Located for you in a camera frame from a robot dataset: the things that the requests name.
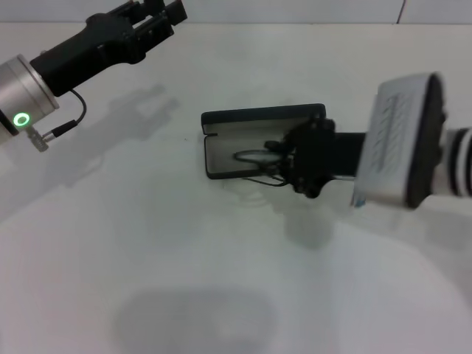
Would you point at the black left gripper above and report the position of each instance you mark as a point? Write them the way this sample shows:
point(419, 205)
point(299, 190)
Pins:
point(92, 48)

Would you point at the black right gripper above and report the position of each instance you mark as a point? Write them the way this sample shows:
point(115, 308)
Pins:
point(321, 155)

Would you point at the black thin-frame glasses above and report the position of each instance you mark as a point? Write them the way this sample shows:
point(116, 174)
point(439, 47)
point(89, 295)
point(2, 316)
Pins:
point(254, 156)

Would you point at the black glasses case grey lining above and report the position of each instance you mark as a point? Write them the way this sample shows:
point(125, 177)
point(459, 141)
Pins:
point(221, 155)

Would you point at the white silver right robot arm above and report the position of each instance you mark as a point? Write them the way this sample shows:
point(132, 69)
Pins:
point(461, 162)

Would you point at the silver black right wrist camera box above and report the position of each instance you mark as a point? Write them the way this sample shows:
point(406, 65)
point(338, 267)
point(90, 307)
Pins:
point(394, 140)

